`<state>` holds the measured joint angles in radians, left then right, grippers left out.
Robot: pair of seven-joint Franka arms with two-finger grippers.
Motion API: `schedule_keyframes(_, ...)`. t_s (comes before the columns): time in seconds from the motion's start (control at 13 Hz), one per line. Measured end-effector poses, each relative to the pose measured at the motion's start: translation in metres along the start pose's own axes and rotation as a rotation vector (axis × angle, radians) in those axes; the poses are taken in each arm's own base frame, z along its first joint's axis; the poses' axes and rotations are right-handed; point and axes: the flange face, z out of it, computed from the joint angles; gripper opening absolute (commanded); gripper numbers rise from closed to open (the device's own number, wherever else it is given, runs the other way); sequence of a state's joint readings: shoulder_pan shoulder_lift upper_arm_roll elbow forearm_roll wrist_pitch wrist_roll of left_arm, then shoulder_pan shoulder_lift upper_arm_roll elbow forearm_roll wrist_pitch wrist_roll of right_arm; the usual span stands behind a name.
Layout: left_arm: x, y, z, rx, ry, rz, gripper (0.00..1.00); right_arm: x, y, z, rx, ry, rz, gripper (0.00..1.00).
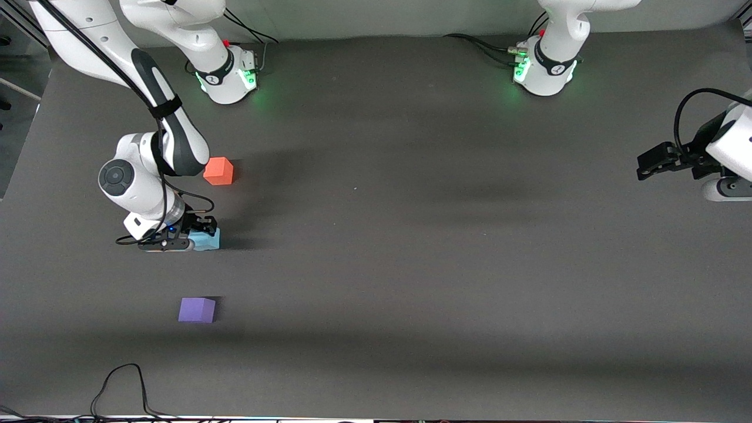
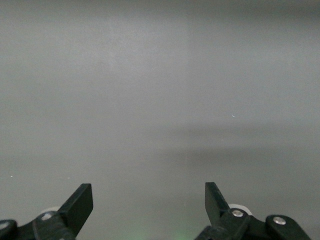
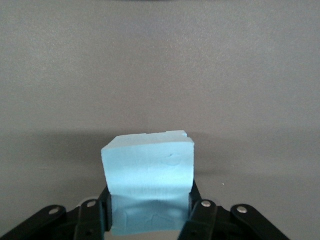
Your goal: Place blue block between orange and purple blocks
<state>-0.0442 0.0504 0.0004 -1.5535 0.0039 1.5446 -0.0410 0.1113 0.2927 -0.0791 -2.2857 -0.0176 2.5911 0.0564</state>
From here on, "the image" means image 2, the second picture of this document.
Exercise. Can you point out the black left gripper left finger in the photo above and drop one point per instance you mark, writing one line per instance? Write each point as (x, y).
(75, 207)

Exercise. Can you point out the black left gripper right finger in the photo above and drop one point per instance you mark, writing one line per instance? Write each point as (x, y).
(217, 207)

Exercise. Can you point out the dark grey table mat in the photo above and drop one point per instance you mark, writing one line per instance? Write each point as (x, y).
(160, 100)

